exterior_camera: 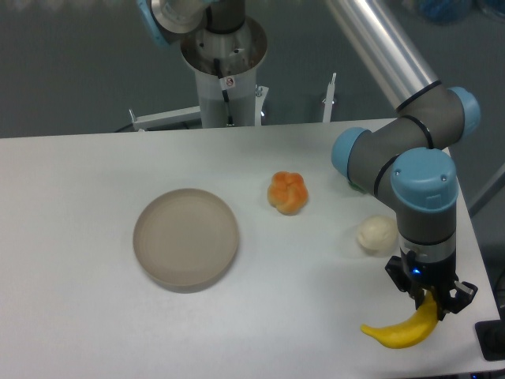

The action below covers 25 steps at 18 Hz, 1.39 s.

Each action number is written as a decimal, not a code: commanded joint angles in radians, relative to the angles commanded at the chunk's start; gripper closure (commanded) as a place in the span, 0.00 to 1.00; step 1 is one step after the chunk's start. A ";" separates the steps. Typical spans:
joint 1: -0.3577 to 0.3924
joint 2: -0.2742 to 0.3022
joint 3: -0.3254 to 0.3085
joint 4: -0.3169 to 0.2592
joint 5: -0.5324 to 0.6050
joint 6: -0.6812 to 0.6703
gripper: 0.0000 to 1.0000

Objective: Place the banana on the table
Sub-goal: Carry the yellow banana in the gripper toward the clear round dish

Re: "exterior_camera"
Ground black cable on pedestal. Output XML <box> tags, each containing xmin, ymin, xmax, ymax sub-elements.
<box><xmin>212</xmin><ymin>58</ymin><xmax>237</xmax><ymax>127</ymax></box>

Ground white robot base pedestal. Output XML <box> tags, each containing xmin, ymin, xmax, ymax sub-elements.
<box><xmin>181</xmin><ymin>17</ymin><xmax>267</xmax><ymax>129</ymax></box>

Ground yellow toy banana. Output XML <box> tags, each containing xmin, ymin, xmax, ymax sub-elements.
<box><xmin>360</xmin><ymin>291</ymin><xmax>439</xmax><ymax>349</ymax></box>

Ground white metal bracket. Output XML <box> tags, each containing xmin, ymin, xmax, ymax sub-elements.
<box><xmin>322</xmin><ymin>72</ymin><xmax>337</xmax><ymax>123</ymax></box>
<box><xmin>129</xmin><ymin>106</ymin><xmax>201</xmax><ymax>131</ymax></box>

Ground white toy garlic bulb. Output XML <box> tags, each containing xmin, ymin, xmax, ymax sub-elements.
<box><xmin>356</xmin><ymin>215</ymin><xmax>398</xmax><ymax>256</ymax></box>

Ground white metal bracket right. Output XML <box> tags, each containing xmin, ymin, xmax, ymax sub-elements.
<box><xmin>322</xmin><ymin>72</ymin><xmax>337</xmax><ymax>123</ymax></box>

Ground black device at table edge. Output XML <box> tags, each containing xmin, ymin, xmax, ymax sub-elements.
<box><xmin>475</xmin><ymin>320</ymin><xmax>504</xmax><ymax>362</ymax></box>

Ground green toy bell pepper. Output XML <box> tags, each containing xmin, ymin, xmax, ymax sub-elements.
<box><xmin>348</xmin><ymin>181</ymin><xmax>366</xmax><ymax>193</ymax></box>

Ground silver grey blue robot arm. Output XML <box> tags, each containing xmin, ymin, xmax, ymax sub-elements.
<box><xmin>137</xmin><ymin>1</ymin><xmax>481</xmax><ymax>319</ymax></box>

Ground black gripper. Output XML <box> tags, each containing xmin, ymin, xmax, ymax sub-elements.
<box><xmin>385</xmin><ymin>252</ymin><xmax>478</xmax><ymax>321</ymax></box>

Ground white metal bracket left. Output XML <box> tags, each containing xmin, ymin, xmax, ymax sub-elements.
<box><xmin>129</xmin><ymin>106</ymin><xmax>201</xmax><ymax>131</ymax></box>

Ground grey metal frame leg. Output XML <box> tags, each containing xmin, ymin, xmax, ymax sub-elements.
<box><xmin>467</xmin><ymin>163</ymin><xmax>505</xmax><ymax>218</ymax></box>

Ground beige round plate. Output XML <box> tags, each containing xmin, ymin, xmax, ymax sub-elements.
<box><xmin>133</xmin><ymin>189</ymin><xmax>240</xmax><ymax>293</ymax></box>

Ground blue object top right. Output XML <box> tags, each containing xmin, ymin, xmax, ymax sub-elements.
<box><xmin>416</xmin><ymin>0</ymin><xmax>473</xmax><ymax>24</ymax></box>

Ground orange toy bread roll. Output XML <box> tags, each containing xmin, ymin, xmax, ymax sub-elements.
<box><xmin>267</xmin><ymin>171</ymin><xmax>309</xmax><ymax>216</ymax></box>

